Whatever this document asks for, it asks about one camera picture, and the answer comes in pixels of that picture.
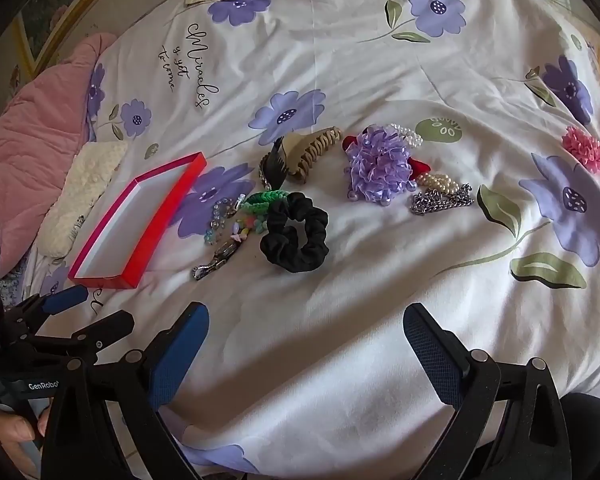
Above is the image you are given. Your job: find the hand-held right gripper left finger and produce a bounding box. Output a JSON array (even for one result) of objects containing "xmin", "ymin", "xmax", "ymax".
[{"xmin": 40, "ymin": 301, "xmax": 211, "ymax": 480}]

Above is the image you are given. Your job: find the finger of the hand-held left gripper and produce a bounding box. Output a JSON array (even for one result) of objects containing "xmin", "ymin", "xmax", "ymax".
[
  {"xmin": 2, "ymin": 284, "xmax": 89, "ymax": 341},
  {"xmin": 27, "ymin": 310, "xmax": 135, "ymax": 367}
]

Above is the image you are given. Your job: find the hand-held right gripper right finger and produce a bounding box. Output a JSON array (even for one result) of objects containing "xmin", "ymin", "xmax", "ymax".
[{"xmin": 402, "ymin": 302, "xmax": 586, "ymax": 480}]

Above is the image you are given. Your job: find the red cardboard box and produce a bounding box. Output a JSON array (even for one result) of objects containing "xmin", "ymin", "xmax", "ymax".
[{"xmin": 69, "ymin": 152, "xmax": 208, "ymax": 290}]

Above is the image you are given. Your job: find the clear beaded bracelet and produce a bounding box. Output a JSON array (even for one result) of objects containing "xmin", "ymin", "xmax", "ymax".
[{"xmin": 205, "ymin": 197, "xmax": 246, "ymax": 246}]

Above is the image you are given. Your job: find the silver rhinestone hair clip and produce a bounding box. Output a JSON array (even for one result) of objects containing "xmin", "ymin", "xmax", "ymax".
[{"xmin": 409, "ymin": 185, "xmax": 475, "ymax": 217}]

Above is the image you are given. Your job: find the green braided bracelet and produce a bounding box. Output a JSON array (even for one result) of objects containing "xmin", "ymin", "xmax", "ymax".
[{"xmin": 240, "ymin": 189, "xmax": 291, "ymax": 213}]

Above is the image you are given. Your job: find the black scrunchie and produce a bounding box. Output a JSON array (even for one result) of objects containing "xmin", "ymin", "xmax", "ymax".
[{"xmin": 260, "ymin": 192, "xmax": 330, "ymax": 273}]

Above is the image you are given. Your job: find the red fabric bow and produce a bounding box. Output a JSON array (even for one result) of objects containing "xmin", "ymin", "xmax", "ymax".
[{"xmin": 342, "ymin": 135, "xmax": 431, "ymax": 183}]

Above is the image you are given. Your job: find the purple ribbon scrunchie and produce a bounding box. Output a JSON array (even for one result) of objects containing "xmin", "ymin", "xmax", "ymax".
[{"xmin": 347, "ymin": 127, "xmax": 413, "ymax": 206}]

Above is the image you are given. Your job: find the black hair comb clip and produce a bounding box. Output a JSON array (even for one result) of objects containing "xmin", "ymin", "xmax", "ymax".
[{"xmin": 259, "ymin": 137, "xmax": 291, "ymax": 196}]

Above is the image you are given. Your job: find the person's left hand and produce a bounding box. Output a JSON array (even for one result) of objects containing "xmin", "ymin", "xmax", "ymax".
[{"xmin": 0, "ymin": 405, "xmax": 49, "ymax": 461}]

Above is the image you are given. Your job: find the cream fluffy pillow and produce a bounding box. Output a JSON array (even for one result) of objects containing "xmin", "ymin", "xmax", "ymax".
[{"xmin": 42, "ymin": 140, "xmax": 128, "ymax": 258}]

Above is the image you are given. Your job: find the pink quilted blanket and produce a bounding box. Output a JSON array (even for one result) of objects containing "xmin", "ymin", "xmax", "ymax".
[{"xmin": 0, "ymin": 32, "xmax": 118, "ymax": 281}]

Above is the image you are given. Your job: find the beige hair claw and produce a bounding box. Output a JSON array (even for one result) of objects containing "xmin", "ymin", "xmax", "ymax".
[{"xmin": 280, "ymin": 127, "xmax": 343, "ymax": 183}]

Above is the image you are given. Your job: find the gold framed picture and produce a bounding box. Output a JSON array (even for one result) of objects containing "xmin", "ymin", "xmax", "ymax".
[{"xmin": 10, "ymin": 0, "xmax": 136, "ymax": 78}]

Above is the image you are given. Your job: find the white floral bedsheet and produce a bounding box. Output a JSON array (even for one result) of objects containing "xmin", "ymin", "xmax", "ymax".
[{"xmin": 25, "ymin": 0, "xmax": 600, "ymax": 480}]

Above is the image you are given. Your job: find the metal clasp keychain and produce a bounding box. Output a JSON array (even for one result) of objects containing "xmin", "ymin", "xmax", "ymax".
[{"xmin": 192, "ymin": 240, "xmax": 243, "ymax": 281}]

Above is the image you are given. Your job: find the colourful bead bracelet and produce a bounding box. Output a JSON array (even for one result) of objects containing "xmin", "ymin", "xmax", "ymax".
[{"xmin": 232, "ymin": 212, "xmax": 271, "ymax": 241}]

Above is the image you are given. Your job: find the pink flower hair tie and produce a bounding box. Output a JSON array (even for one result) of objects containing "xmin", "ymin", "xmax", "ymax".
[{"xmin": 561, "ymin": 126, "xmax": 600, "ymax": 173}]

